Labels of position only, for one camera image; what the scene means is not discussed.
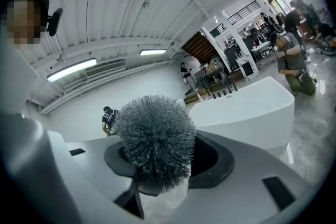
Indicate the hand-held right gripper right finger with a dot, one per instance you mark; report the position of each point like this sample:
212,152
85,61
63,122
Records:
244,199

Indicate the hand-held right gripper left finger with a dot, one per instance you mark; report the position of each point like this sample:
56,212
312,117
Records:
89,162

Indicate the grey bristle toilet brush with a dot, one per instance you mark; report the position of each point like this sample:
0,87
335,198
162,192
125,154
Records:
155,133

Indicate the white bathtub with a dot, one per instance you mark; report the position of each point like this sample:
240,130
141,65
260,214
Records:
249,112

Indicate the ceiling tube light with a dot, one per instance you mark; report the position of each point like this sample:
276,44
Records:
71,69
152,52

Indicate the white air conditioner unit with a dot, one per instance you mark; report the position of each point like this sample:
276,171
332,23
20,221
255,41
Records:
105,68

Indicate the person's white shirt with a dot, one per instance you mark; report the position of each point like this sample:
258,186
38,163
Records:
15,81

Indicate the person's face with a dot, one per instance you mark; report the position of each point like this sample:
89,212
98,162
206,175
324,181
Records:
23,23

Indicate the brown staircase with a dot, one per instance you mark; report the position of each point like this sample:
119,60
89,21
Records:
199,47

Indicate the white pillar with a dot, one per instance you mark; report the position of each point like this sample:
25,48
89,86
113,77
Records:
236,34

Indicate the black head-worn camera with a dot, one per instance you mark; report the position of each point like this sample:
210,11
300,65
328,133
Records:
54,21

